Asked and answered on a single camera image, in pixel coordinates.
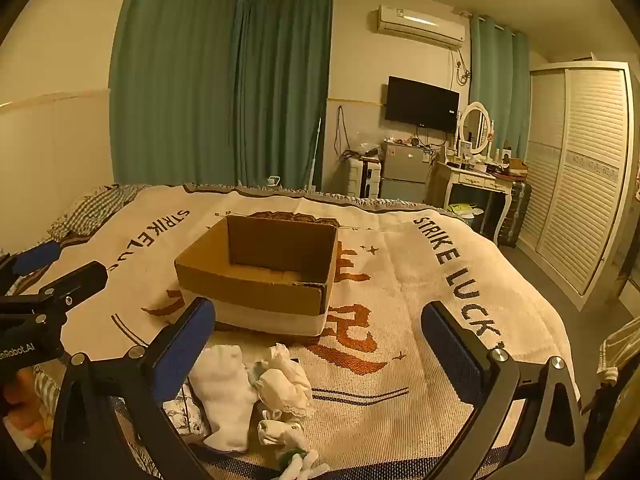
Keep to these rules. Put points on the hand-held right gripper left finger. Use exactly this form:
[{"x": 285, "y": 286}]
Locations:
[{"x": 184, "y": 355}]

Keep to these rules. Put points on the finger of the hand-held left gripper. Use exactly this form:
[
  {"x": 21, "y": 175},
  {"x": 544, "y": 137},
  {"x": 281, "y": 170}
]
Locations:
[
  {"x": 35, "y": 257},
  {"x": 75, "y": 282}
]

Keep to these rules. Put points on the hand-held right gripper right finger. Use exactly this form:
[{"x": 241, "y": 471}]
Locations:
[{"x": 450, "y": 355}]

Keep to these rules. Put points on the large white sock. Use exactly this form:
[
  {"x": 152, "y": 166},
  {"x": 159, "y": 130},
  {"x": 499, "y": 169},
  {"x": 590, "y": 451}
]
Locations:
[{"x": 225, "y": 395}]

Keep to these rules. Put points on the floral grey cloth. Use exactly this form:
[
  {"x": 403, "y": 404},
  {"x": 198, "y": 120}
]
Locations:
[{"x": 187, "y": 412}]

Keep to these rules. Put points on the brown cardboard box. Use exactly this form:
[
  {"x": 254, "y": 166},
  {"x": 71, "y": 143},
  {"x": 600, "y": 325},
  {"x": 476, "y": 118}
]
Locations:
[{"x": 260, "y": 295}]

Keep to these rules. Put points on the white socks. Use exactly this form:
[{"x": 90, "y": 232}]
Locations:
[{"x": 285, "y": 385}]

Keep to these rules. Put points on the small white cloth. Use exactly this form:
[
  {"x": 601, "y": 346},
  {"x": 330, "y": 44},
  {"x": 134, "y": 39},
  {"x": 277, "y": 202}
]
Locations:
[{"x": 277, "y": 432}]

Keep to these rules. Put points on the green and white cloth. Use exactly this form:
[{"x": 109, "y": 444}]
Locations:
[{"x": 300, "y": 462}]

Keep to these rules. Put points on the person's left hand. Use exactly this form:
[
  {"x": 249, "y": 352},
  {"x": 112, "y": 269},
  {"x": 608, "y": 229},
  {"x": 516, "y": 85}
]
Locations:
[{"x": 25, "y": 402}]

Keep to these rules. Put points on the cream printed blanket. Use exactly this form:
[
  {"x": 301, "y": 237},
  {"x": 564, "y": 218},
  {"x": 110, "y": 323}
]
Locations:
[{"x": 400, "y": 310}]

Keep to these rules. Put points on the checkered cloth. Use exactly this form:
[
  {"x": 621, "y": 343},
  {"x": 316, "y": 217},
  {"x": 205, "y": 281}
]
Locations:
[{"x": 95, "y": 210}]

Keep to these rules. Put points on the bin with yellow bags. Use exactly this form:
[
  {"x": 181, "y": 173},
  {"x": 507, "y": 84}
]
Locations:
[{"x": 465, "y": 215}]

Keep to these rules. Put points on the dark suitcase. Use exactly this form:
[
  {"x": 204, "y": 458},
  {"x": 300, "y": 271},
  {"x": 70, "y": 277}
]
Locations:
[{"x": 517, "y": 215}]

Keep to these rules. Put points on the hanging clothing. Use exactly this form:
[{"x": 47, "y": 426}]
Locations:
[{"x": 620, "y": 355}]

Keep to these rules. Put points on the white dressing table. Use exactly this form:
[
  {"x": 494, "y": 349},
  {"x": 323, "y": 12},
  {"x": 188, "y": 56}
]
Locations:
[{"x": 475, "y": 177}]

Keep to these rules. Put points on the small grey fridge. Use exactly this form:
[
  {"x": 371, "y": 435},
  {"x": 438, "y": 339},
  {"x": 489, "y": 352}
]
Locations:
[{"x": 405, "y": 170}]

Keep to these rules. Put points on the white suitcase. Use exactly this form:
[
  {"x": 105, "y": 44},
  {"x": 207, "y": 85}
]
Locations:
[{"x": 364, "y": 177}]

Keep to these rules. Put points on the wide green curtain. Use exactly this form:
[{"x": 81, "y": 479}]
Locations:
[{"x": 170, "y": 85}]

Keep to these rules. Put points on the white louvered wardrobe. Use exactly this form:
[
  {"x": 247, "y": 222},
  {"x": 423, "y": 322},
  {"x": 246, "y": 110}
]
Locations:
[{"x": 575, "y": 170}]

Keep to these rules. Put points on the clear plastic bag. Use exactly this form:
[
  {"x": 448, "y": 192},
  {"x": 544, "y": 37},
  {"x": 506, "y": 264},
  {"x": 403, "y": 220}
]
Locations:
[{"x": 369, "y": 144}]

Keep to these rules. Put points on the oval white mirror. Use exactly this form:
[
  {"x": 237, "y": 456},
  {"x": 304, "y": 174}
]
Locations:
[{"x": 474, "y": 127}]

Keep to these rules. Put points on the white mop pole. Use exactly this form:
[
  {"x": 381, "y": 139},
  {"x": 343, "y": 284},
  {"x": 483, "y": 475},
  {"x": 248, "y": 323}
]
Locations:
[{"x": 313, "y": 160}]

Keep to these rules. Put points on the narrow green curtain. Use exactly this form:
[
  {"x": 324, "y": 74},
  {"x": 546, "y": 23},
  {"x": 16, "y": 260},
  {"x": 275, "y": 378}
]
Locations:
[{"x": 500, "y": 90}]

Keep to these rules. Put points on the green corner curtain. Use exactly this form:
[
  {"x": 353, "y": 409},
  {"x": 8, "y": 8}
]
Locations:
[{"x": 282, "y": 95}]

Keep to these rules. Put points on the white air conditioner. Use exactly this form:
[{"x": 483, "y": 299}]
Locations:
[{"x": 420, "y": 25}]

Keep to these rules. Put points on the black wall television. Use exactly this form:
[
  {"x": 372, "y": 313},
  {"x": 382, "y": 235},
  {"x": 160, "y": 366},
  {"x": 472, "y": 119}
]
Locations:
[{"x": 422, "y": 105}]

